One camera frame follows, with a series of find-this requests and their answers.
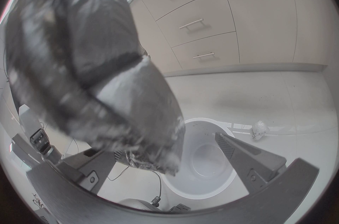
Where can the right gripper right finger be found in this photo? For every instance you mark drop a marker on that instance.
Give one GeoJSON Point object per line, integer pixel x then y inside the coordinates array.
{"type": "Point", "coordinates": [251, 162]}

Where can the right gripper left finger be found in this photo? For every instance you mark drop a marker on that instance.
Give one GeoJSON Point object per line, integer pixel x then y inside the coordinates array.
{"type": "Point", "coordinates": [92, 167]}

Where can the black plastic bag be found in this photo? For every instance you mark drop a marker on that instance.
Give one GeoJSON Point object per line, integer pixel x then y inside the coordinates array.
{"type": "Point", "coordinates": [79, 45]}

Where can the white trash bin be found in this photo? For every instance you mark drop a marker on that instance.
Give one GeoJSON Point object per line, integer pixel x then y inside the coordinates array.
{"type": "Point", "coordinates": [206, 162]}

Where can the beige cabinet with drawers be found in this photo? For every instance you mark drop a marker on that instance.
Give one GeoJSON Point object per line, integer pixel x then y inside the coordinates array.
{"type": "Point", "coordinates": [198, 6]}

